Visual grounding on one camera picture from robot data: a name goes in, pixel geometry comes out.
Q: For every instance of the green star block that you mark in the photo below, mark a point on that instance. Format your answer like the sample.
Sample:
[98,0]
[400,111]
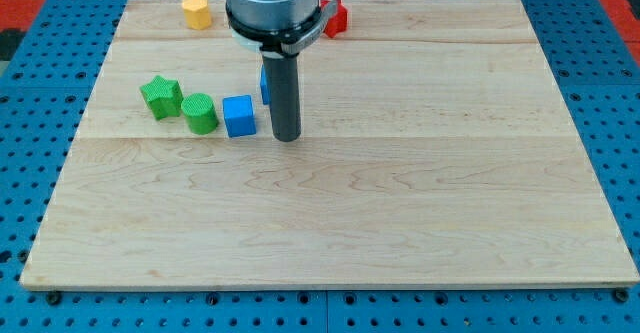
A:
[163,97]

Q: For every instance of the red star block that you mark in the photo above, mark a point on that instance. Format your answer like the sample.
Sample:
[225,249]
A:
[338,23]

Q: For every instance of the light wooden board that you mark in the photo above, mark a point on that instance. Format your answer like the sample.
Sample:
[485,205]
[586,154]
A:
[436,152]

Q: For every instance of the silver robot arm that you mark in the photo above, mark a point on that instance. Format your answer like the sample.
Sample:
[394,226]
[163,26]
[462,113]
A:
[278,28]

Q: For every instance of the green cylinder block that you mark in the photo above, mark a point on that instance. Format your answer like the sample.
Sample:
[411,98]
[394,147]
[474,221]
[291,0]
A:
[199,112]

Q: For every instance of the blue cube block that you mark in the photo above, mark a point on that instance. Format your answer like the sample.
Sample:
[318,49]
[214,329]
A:
[239,116]

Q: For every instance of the blue triangle block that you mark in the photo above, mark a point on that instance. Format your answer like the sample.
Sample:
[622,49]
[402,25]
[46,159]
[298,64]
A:
[264,88]

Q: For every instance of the yellow hexagon block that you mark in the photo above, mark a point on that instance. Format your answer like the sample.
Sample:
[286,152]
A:
[197,14]

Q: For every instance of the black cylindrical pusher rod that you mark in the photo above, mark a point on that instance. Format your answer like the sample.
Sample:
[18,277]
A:
[283,85]

